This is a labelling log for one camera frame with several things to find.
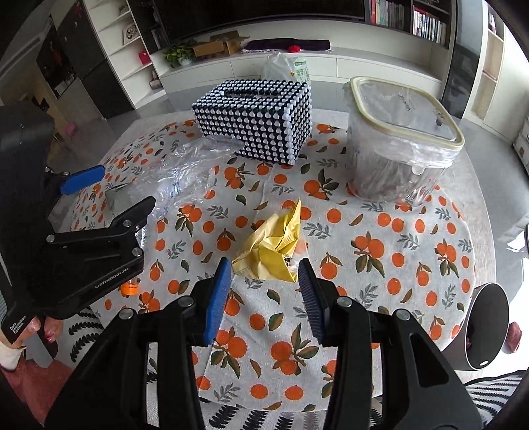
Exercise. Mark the black white beaded tissue box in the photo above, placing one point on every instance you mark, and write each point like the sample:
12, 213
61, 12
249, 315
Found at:
256, 124

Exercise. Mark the clear plastic bottle orange cap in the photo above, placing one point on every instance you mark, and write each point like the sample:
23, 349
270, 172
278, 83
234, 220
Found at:
131, 288

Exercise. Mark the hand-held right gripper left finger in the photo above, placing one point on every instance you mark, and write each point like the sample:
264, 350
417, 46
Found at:
217, 297

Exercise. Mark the white narrow shelf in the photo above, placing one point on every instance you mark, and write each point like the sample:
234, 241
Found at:
487, 70

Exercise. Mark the black television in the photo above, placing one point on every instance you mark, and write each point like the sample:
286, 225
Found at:
248, 12

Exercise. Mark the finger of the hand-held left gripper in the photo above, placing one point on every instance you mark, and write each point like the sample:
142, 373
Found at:
132, 215
82, 178

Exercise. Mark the white low cabinet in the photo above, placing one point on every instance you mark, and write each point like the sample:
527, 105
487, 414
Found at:
372, 66

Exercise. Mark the crumpled clear plastic wrap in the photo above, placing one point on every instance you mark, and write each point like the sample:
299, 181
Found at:
186, 169

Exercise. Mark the cardboard box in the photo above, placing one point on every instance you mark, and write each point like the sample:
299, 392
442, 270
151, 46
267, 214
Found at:
219, 45

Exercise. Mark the pink box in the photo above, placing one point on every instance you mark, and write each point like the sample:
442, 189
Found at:
143, 57

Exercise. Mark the white shelf unit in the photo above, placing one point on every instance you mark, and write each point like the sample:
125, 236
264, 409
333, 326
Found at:
124, 53

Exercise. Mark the small potted plant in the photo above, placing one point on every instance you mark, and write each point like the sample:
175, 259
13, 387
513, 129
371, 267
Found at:
177, 56

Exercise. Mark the yellow wrapper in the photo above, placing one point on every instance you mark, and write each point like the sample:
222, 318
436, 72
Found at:
268, 248

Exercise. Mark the grey cylindrical bin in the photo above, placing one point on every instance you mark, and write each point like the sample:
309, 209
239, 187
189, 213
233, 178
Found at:
487, 326

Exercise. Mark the person's left hand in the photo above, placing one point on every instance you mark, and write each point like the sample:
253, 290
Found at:
51, 330

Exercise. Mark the black white patterned rug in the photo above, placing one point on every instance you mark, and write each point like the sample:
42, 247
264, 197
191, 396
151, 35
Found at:
492, 397

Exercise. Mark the white plastic bag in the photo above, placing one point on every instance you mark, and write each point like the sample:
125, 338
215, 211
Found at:
285, 68

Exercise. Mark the row of books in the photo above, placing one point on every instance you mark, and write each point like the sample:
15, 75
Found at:
413, 16

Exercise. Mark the red ornament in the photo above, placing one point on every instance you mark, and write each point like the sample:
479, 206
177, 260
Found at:
295, 48

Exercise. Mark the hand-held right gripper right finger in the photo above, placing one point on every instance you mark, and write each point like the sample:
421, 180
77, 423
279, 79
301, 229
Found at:
310, 297

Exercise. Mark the clear plastic lined container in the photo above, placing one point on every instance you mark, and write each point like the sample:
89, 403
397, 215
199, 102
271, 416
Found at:
396, 153

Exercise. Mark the orange print tablecloth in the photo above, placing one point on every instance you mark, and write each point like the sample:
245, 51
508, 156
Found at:
372, 289

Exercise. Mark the red cloth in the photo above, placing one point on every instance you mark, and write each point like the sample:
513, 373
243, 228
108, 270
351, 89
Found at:
33, 388

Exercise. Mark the black tall cabinet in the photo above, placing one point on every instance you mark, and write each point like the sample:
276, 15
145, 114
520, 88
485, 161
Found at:
74, 49

